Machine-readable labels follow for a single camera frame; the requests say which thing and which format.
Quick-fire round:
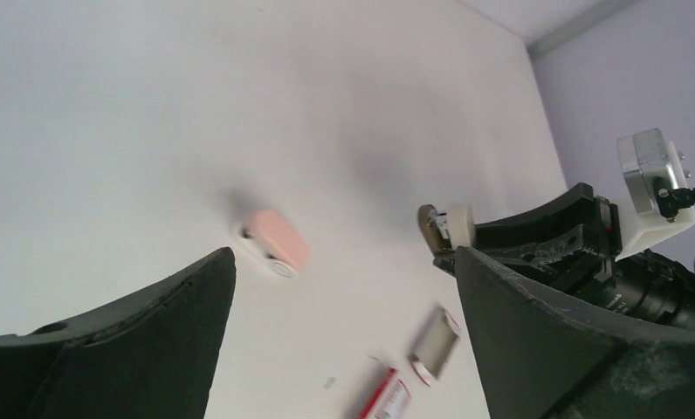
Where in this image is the pink white stapler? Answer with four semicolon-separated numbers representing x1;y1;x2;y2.
233;209;310;278

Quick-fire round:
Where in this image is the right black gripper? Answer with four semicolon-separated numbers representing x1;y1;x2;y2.
432;182;623;291

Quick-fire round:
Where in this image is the right black camera cable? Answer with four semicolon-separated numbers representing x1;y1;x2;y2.
654;175;695;223

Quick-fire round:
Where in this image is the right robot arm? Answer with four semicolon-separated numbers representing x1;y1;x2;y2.
417;182;695;331

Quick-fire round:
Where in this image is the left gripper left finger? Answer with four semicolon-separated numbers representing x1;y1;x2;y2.
0;247;237;418

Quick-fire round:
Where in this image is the red white staple box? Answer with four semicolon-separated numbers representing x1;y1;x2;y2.
353;367;412;419

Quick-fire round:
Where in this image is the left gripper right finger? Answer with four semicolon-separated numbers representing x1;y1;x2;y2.
455;247;695;418

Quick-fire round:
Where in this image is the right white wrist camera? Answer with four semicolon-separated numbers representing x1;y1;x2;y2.
613;128;695;261

